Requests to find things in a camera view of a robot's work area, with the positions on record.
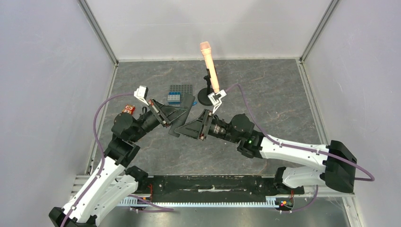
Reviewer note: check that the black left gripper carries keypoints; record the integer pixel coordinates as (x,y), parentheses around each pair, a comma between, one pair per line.
(168,113)

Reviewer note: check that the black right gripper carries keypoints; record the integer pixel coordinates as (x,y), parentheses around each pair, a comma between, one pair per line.
(204,125)

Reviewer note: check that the blue grey toy brick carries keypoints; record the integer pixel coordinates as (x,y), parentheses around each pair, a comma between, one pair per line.
(174,98)

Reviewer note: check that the grey brick baseplate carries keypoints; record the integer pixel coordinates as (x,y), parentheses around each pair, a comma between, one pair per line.
(183,89)

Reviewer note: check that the black microphone stand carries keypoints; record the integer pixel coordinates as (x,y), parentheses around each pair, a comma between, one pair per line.
(203,93)

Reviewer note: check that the red owl toy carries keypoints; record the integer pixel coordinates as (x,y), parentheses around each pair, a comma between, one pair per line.
(129,109)

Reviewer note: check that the pink toy microphone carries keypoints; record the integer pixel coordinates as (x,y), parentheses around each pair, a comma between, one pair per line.
(206,51)

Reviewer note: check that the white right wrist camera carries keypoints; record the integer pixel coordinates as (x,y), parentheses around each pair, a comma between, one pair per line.
(216,99)

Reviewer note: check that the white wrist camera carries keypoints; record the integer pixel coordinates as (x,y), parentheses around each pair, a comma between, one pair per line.
(141,94)
(216,99)

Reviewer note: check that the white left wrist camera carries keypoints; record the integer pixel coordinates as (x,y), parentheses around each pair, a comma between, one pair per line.
(141,94)

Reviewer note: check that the black mounting base plate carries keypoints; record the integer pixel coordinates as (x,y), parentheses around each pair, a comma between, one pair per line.
(213,188)

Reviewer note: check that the white slotted cable duct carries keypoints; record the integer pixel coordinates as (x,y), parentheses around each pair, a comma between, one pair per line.
(270,202)

